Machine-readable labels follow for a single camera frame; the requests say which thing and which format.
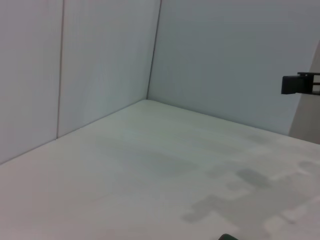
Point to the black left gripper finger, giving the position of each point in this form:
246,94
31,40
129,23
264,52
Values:
297,83

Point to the green glasses case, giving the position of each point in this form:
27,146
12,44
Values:
226,237

